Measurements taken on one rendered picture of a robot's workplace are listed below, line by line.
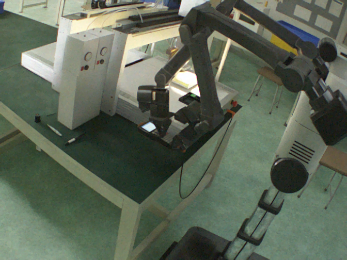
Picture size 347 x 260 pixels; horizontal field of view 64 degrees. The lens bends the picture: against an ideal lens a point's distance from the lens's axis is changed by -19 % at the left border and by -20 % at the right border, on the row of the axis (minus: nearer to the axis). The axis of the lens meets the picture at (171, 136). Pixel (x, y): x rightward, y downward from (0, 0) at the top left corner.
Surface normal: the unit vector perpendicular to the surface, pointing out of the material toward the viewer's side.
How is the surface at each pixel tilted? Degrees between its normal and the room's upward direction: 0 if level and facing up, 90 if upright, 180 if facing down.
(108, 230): 0
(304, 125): 90
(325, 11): 90
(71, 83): 90
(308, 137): 90
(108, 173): 0
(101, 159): 0
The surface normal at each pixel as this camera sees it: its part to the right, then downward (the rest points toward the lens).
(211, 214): 0.23, -0.80
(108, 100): -0.50, 0.39
